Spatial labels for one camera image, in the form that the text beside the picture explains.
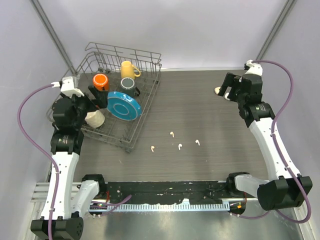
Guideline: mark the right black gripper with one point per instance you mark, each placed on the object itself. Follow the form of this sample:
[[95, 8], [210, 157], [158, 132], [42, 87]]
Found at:
[[231, 80]]

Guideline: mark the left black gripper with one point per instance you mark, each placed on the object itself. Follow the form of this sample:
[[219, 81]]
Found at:
[[100, 100]]

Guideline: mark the white earbud charging case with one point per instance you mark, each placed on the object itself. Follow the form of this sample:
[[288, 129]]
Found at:
[[226, 96]]

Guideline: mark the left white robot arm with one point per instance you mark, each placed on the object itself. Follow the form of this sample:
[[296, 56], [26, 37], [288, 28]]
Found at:
[[62, 217]]

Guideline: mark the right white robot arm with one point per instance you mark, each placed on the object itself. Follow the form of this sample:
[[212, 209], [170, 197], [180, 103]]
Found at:
[[280, 191]]

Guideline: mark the beige earbud case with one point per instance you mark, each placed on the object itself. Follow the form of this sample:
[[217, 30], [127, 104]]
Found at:
[[217, 90]]

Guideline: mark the orange mug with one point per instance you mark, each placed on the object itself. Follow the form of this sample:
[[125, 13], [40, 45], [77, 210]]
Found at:
[[101, 82]]

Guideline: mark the blue ceramic plate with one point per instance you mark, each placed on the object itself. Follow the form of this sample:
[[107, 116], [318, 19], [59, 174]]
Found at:
[[123, 107]]

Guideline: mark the cream textured cup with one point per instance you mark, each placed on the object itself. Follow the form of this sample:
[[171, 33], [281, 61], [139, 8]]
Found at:
[[95, 119]]

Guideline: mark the grey mug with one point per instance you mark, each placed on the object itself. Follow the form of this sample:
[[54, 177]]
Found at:
[[128, 86]]

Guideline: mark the yellow mug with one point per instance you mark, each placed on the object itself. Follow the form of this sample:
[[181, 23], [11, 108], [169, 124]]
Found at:
[[128, 70]]

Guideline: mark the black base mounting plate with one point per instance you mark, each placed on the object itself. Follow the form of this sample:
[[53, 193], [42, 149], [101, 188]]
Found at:
[[169, 192]]

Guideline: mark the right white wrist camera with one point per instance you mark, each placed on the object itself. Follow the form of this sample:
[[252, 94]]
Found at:
[[253, 68]]

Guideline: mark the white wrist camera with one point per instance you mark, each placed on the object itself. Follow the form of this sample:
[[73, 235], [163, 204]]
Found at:
[[70, 87], [253, 68]]

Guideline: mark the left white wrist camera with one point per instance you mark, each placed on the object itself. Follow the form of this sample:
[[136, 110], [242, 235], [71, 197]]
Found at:
[[70, 87]]

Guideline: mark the grey wire dish rack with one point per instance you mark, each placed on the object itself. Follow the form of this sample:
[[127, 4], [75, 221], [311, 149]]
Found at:
[[107, 59]]

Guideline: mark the white slotted cable duct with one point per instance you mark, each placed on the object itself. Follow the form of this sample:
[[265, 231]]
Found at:
[[182, 207]]

